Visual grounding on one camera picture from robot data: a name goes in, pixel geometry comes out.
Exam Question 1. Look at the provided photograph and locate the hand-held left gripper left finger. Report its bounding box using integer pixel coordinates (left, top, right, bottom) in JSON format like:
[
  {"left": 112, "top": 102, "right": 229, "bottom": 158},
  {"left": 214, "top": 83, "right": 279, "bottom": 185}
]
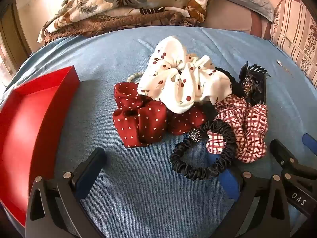
[{"left": 25, "top": 147, "right": 107, "bottom": 238}]

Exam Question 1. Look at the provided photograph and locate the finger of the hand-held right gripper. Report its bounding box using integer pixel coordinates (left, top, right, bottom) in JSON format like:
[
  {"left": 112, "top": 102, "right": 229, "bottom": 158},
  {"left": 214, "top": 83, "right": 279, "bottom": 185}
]
[
  {"left": 303, "top": 133, "right": 317, "bottom": 152},
  {"left": 269, "top": 139, "right": 317, "bottom": 215}
]

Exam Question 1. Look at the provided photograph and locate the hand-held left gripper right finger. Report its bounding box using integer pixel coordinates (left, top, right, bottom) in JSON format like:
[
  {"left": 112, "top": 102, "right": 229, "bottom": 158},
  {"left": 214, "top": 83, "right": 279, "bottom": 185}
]
[{"left": 207, "top": 154, "right": 291, "bottom": 238}]

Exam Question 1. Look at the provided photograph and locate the black satin scrunchie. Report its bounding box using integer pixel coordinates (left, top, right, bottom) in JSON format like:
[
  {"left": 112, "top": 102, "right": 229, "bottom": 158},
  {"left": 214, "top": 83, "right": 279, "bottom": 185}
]
[{"left": 170, "top": 119, "right": 237, "bottom": 181}]

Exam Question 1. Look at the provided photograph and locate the red white plaid scrunchie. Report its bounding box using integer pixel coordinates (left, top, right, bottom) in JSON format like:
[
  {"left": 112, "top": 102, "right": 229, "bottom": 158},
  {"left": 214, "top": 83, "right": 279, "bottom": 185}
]
[{"left": 206, "top": 95, "right": 268, "bottom": 164}]

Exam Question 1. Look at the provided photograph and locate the red cardboard box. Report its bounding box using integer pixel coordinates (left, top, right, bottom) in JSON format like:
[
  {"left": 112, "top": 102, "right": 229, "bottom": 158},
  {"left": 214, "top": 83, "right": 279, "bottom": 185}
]
[{"left": 0, "top": 65, "right": 81, "bottom": 227}]

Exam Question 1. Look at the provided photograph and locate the black rhinestone hair claw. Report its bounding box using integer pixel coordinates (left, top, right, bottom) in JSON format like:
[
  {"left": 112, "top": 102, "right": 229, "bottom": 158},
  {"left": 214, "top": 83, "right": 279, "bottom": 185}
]
[{"left": 239, "top": 61, "right": 271, "bottom": 105}]

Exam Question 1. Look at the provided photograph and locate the red polka dot scrunchie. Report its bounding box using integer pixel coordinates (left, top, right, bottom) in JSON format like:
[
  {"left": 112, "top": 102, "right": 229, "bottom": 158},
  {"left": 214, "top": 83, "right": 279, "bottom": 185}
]
[{"left": 112, "top": 82, "right": 207, "bottom": 148}]

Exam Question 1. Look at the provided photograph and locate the white cherry print scrunchie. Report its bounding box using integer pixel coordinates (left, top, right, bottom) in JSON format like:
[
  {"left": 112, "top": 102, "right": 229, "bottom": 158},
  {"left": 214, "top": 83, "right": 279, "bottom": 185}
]
[{"left": 137, "top": 36, "right": 232, "bottom": 115}]

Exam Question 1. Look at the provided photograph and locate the blue bed sheet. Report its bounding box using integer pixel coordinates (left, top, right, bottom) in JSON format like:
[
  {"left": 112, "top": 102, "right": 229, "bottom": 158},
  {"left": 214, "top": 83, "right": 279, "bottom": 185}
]
[{"left": 0, "top": 26, "right": 317, "bottom": 238}]

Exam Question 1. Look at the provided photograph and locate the small silver pin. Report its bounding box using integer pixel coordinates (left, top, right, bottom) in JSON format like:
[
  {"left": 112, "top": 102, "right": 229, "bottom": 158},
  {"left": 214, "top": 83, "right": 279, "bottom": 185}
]
[{"left": 276, "top": 59, "right": 294, "bottom": 77}]

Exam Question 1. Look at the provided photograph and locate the striped floral pillow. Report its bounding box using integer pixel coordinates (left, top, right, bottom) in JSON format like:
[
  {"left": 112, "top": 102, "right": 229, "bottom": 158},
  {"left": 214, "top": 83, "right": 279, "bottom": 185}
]
[{"left": 270, "top": 0, "right": 317, "bottom": 90}]

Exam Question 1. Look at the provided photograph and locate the stained glass window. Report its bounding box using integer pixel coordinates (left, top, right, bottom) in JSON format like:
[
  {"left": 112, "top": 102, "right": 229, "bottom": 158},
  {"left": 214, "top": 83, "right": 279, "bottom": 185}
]
[{"left": 0, "top": 38, "right": 16, "bottom": 82}]

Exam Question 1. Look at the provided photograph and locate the pink bed cover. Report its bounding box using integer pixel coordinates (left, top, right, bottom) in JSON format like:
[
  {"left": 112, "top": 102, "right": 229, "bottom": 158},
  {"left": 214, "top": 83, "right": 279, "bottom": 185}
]
[{"left": 198, "top": 0, "right": 317, "bottom": 40}]

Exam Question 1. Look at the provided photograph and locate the brown quilted blanket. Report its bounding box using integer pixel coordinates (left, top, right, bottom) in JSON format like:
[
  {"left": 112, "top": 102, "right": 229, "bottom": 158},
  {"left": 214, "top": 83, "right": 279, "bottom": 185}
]
[{"left": 43, "top": 11, "right": 206, "bottom": 43}]

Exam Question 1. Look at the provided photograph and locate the leaf print blanket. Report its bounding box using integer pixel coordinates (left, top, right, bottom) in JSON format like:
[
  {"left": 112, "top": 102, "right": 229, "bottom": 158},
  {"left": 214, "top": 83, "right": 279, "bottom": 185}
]
[{"left": 37, "top": 0, "right": 211, "bottom": 42}]

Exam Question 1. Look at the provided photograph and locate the white bead bracelet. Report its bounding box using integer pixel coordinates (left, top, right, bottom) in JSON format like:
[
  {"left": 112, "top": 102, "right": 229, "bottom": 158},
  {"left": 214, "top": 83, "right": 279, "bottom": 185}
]
[{"left": 126, "top": 71, "right": 144, "bottom": 83}]

